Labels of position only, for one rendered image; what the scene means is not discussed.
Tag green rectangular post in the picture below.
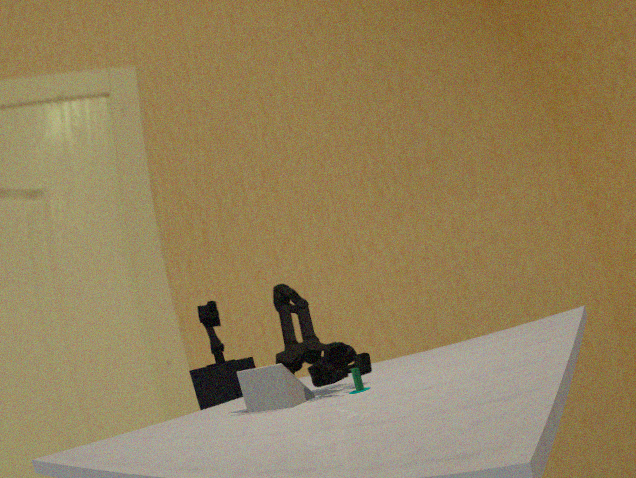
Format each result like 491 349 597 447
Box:
352 368 364 391

